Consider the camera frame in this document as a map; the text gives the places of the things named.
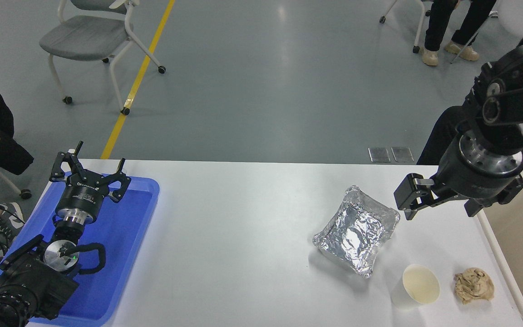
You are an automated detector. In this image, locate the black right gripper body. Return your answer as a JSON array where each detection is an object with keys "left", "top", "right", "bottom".
[{"left": 433, "top": 144, "right": 523, "bottom": 201}]

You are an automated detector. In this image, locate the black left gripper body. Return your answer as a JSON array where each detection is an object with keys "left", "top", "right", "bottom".
[{"left": 57, "top": 174, "right": 109, "bottom": 217}]

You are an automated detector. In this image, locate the white paper cup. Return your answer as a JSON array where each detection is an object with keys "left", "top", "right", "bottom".
[{"left": 391, "top": 264, "right": 441, "bottom": 310}]

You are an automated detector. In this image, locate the metal floor plate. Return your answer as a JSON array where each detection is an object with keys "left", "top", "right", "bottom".
[
  {"left": 368, "top": 147, "right": 391, "bottom": 163},
  {"left": 391, "top": 146, "right": 415, "bottom": 163}
]

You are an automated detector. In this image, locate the white chair leg with caster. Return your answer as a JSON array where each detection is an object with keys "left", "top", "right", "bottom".
[{"left": 0, "top": 159, "right": 33, "bottom": 200}]

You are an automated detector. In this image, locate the blue plastic tray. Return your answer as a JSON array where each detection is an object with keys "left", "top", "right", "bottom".
[{"left": 0, "top": 175, "right": 160, "bottom": 327}]

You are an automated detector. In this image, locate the silver foil tray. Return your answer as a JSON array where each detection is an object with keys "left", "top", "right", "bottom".
[{"left": 312, "top": 185, "right": 401, "bottom": 278}]

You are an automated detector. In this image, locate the crumpled tan paper ball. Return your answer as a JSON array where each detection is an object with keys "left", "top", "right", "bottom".
[{"left": 453, "top": 267, "right": 495, "bottom": 305}]

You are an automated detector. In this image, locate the grey wheeled chair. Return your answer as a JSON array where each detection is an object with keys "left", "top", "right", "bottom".
[{"left": 39, "top": 0, "right": 167, "bottom": 116}]

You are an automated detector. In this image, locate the white plastic chair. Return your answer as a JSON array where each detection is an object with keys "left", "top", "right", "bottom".
[{"left": 450, "top": 0, "right": 523, "bottom": 64}]

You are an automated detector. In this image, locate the white wheeled chair frame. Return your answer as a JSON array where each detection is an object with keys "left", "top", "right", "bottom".
[{"left": 379, "top": 0, "right": 431, "bottom": 54}]

